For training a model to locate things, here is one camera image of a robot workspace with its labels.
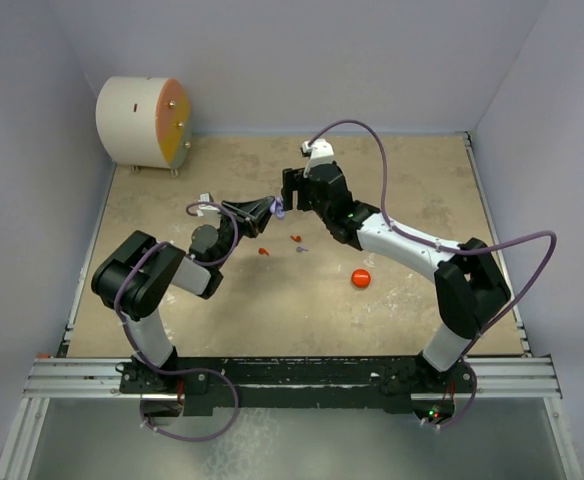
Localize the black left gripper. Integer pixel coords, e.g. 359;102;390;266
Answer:
213;197;276;269

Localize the purple earbud charging case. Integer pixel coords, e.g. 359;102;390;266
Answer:
269;197;286;220

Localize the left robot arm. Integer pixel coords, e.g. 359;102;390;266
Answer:
91;194;282;392

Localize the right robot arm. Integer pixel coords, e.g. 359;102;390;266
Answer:
281;162;511;391

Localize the orange earbud charging case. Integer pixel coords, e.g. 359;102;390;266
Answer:
350;269;371;289

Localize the round tricolour drawer cabinet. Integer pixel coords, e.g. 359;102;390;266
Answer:
95;76;192;177

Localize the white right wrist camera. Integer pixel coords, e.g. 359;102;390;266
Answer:
300;138;334;178

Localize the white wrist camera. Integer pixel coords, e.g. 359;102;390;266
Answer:
300;138;334;178
196;192;219;220

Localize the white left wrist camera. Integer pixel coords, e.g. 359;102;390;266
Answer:
196;192;219;220

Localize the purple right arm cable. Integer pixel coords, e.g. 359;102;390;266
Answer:
307;119;557;430

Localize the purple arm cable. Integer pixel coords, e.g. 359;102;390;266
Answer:
307;119;557;430
114;202;241;442

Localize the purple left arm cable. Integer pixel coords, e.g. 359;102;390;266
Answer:
114;202;241;442

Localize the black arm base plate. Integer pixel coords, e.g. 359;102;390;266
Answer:
115;355;476;416

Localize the aluminium rail frame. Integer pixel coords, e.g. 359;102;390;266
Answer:
0;130;583;480

